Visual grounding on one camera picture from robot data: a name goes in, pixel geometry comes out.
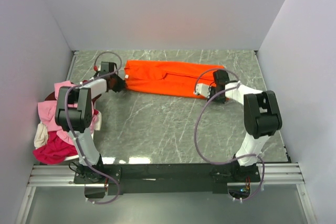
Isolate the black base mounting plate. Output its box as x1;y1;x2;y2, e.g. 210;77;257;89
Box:
73;162;261;198

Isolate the magenta t-shirt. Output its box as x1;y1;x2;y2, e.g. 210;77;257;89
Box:
33;131;78;165

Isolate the pink t-shirt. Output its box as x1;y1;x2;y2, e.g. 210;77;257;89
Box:
37;80;101;145

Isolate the cream t-shirt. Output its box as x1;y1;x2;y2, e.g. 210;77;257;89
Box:
34;122;49;149

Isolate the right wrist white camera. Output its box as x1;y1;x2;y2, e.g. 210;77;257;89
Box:
194;83;211;99

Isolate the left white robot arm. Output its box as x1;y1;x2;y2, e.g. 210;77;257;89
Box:
55;61;126;183

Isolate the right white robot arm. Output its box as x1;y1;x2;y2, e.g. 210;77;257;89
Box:
207;70;282;182

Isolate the orange t-shirt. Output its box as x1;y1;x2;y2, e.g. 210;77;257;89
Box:
124;60;224;99

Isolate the aluminium extrusion rail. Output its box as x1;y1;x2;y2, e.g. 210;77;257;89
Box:
27;163;305;187

